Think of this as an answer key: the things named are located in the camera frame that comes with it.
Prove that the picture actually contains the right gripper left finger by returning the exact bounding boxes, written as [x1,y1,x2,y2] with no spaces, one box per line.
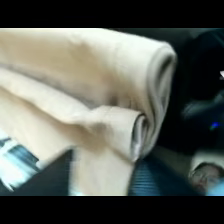
[13,149,74,197]

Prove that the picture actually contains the brown T-shirt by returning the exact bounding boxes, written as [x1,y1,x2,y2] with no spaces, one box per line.
[0,28,178,197]

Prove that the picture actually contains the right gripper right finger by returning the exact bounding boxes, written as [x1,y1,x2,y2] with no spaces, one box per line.
[127,155,198,197]

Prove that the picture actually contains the person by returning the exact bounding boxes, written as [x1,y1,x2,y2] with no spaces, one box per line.
[187,161,224,197]

